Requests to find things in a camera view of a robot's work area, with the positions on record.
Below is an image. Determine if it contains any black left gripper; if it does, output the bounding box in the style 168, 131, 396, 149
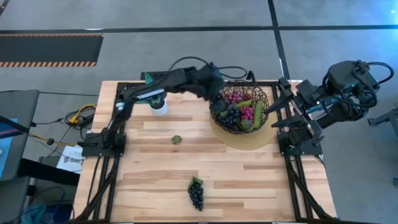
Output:
195, 63, 228, 114

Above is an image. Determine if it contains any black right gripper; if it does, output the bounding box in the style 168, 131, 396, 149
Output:
266, 77, 324, 146

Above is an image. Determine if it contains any leafless black grape bunch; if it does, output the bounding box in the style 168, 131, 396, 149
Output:
219, 105, 242, 131

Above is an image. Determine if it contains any red and mauve grape bunch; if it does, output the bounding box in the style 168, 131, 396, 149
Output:
225, 91, 245, 105

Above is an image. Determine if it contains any pink grape bunch with leaf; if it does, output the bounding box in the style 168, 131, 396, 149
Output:
238, 105, 256, 131

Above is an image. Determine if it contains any long green cucumber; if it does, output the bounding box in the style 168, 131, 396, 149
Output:
253, 99, 264, 129

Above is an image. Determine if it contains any black grape bunch with leaf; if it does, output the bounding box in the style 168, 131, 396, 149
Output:
187, 176, 205, 212

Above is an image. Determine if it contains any round woven straw placemat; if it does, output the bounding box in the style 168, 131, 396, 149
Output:
210, 113, 279, 151

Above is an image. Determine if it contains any green plant in white pot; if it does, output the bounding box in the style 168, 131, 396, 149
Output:
136, 72, 169, 117

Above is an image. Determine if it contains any grey metal stand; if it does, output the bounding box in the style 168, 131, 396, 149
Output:
368, 106, 398, 138

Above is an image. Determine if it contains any white printed paper sheet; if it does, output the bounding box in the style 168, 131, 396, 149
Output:
56, 144, 85, 175

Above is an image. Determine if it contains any hazard striped black floor mat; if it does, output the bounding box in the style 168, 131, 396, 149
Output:
0, 33, 104, 68

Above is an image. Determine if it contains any grey side desk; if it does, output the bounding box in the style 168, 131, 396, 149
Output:
0, 89, 40, 182

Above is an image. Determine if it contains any blue bag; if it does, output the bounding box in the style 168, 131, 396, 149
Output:
20, 203, 73, 224

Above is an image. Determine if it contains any blue screen device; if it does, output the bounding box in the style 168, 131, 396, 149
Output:
0, 117, 19, 180

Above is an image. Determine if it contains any black wire basket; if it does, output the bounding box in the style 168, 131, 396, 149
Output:
208, 79, 270, 135

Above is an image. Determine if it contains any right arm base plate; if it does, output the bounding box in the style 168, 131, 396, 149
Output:
277, 130, 324, 156

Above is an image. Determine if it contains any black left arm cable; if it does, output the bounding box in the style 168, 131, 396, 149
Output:
169, 55, 249, 80

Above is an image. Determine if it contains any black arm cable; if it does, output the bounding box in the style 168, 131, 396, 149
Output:
169, 55, 249, 80
351, 60, 395, 110

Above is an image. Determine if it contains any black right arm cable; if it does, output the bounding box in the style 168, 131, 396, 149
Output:
351, 60, 395, 110

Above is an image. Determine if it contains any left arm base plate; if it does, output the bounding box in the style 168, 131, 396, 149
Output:
81, 133, 127, 157

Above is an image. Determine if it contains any yellow plug cable bundle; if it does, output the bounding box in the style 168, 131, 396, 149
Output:
65, 104, 97, 128

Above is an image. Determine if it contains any thin yellow cable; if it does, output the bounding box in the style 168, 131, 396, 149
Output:
29, 133, 78, 147

